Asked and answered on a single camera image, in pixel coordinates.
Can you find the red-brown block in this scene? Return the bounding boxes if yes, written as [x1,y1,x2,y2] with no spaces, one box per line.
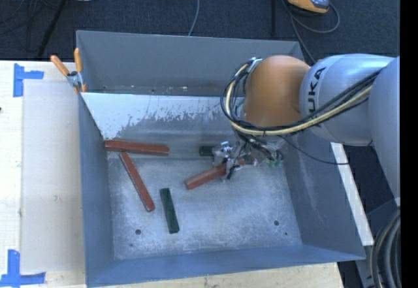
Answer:
[184,157,246,191]
[104,139,170,157]
[118,152,157,213]

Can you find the grey metal bin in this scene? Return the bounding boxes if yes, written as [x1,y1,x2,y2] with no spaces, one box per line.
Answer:
[75,30,367,288]

